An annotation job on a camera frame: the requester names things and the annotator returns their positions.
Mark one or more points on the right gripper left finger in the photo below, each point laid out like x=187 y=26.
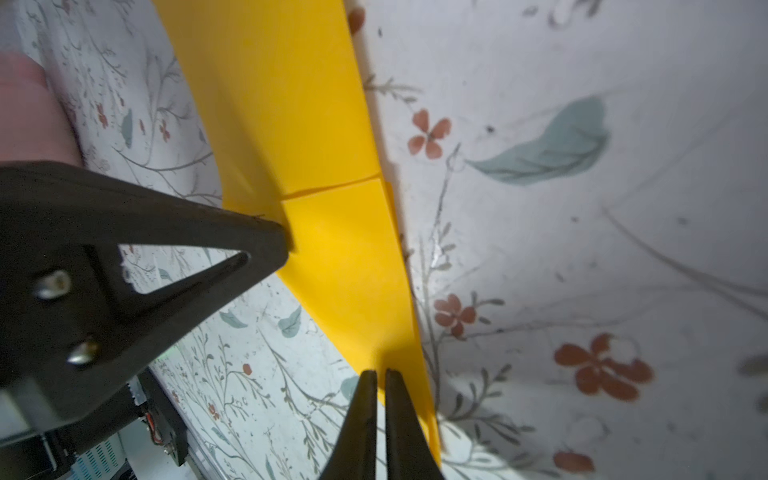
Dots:
x=73 y=329

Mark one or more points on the yellow square paper sheet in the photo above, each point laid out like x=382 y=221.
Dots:
x=277 y=87

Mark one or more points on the pink doll red dotted dress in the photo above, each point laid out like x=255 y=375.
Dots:
x=34 y=126

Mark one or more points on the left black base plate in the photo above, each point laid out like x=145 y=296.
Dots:
x=135 y=429

